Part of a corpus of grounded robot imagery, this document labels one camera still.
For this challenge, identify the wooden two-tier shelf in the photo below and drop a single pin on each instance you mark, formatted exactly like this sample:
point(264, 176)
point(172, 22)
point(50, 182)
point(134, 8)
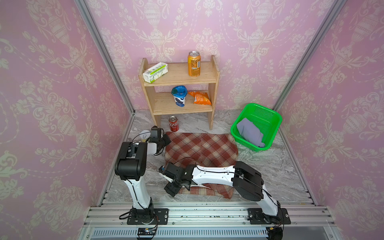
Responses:
point(168, 94)

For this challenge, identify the red plaid skirt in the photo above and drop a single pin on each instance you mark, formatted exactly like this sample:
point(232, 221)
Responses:
point(207, 150)

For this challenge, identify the lavender skirt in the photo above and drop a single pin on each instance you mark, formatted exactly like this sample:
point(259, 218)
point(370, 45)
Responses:
point(250, 133)

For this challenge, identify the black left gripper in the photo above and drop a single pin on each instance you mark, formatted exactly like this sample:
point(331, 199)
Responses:
point(168, 140)

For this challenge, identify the black power connector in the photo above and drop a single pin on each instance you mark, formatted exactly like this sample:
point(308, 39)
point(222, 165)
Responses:
point(274, 233)

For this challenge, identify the red cola can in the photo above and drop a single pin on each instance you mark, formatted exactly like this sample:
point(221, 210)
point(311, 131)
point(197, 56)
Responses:
point(173, 123)

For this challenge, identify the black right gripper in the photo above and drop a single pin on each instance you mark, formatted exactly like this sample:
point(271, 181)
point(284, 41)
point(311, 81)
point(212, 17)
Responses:
point(170, 190)

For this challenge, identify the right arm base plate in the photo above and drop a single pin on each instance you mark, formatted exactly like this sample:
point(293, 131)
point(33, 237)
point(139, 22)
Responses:
point(257, 217)

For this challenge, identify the white green tissue box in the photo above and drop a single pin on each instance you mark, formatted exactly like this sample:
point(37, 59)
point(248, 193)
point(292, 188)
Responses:
point(152, 74)

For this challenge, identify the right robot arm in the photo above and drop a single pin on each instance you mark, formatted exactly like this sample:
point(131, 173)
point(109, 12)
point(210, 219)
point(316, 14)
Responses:
point(244, 179)

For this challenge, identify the aluminium mounting rail frame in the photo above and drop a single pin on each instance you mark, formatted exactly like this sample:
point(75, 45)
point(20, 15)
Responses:
point(208, 221)

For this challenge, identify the small black circuit board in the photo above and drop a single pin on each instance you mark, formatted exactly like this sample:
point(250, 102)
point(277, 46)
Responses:
point(146, 232)

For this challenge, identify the green plastic perforated basket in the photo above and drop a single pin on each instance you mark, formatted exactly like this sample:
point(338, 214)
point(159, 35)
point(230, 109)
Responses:
point(265, 119)

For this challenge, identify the yellow white can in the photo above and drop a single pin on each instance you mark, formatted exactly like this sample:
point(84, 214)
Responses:
point(144, 135)

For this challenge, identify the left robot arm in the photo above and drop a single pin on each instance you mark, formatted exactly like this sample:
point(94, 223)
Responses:
point(131, 165)

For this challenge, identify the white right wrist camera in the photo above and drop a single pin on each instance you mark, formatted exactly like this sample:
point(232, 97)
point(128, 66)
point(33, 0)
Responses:
point(169, 176)

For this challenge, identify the orange snack bag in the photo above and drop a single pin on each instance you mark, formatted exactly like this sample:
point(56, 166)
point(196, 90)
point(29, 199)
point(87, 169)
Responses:
point(200, 98)

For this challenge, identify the orange drink can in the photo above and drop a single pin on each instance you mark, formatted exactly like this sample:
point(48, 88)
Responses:
point(194, 64)

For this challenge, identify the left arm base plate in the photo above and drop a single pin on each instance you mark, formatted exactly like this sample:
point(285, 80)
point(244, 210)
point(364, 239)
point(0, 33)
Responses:
point(148, 216)

